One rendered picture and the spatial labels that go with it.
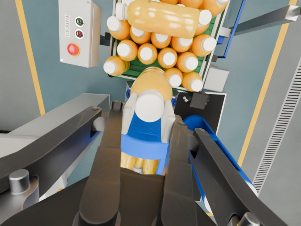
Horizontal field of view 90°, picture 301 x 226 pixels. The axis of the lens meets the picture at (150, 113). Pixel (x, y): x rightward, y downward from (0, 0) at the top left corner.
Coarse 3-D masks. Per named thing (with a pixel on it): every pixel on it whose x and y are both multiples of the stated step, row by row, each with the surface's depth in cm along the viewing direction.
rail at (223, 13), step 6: (222, 12) 57; (222, 18) 56; (222, 24) 57; (216, 30) 60; (216, 36) 58; (216, 42) 59; (210, 54) 61; (210, 60) 61; (204, 72) 64; (204, 78) 64
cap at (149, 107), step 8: (144, 96) 19; (152, 96) 19; (136, 104) 19; (144, 104) 19; (152, 104) 19; (160, 104) 19; (136, 112) 20; (144, 112) 20; (152, 112) 20; (160, 112) 20; (144, 120) 20; (152, 120) 20
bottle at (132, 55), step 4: (124, 40) 52; (128, 40) 52; (128, 44) 51; (132, 44) 52; (136, 44) 58; (132, 48) 51; (136, 48) 54; (132, 52) 52; (136, 52) 54; (120, 56) 53; (124, 56) 51; (128, 56) 52; (132, 56) 53; (136, 56) 57; (124, 60) 55; (128, 60) 54; (132, 60) 57
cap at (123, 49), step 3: (120, 45) 48; (123, 45) 48; (126, 45) 48; (117, 48) 48; (120, 48) 48; (123, 48) 48; (126, 48) 48; (117, 51) 48; (120, 51) 48; (123, 51) 48; (126, 51) 48; (129, 51) 49; (120, 54) 49; (123, 54) 49; (126, 54) 48
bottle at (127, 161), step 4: (124, 156) 59; (128, 156) 59; (132, 156) 59; (124, 160) 59; (128, 160) 59; (132, 160) 60; (120, 164) 61; (124, 164) 60; (128, 164) 60; (132, 164) 61; (128, 168) 61; (132, 168) 63
